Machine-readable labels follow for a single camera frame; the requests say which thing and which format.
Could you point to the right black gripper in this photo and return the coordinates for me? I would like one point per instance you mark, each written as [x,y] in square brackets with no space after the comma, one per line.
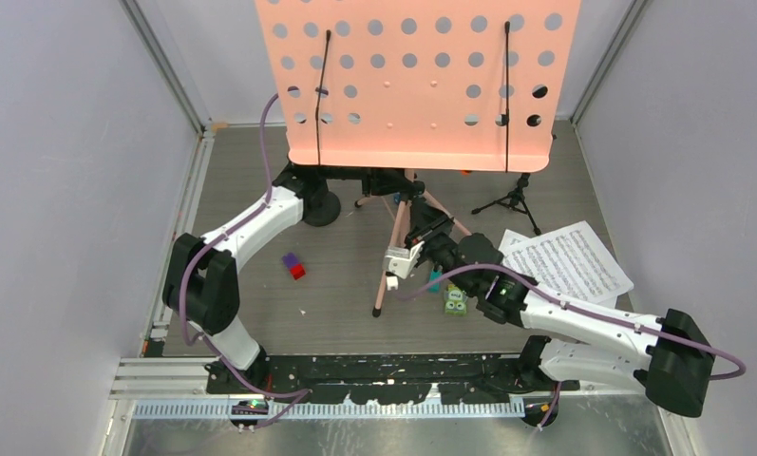
[426,224]

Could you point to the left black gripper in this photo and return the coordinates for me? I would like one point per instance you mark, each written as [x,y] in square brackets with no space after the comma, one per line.
[385,180]

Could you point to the sheet music page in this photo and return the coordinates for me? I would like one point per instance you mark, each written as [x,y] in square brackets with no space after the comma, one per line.
[574,261]
[510,240]

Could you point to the pink music stand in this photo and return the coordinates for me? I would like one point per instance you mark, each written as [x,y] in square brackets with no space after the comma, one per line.
[450,85]

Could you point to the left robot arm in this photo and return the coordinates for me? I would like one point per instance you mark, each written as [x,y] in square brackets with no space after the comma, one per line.
[201,281]

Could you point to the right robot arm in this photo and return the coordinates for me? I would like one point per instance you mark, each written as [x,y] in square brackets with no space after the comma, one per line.
[666,357]

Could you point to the teal toy block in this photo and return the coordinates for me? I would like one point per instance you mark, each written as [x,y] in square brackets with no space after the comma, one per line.
[433,284]

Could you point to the green monster face block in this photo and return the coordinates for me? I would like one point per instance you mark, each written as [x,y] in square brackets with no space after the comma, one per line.
[454,301]

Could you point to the black tripod mic stand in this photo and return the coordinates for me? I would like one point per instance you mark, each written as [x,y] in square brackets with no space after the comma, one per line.
[514,201]

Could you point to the black round base mic stand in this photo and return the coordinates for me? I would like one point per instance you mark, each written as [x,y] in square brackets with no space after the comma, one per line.
[322,211]

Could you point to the purple red toy block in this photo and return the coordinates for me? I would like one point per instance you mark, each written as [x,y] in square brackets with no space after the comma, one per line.
[294,265]

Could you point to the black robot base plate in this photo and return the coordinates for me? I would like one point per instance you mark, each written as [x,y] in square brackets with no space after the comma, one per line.
[396,379]

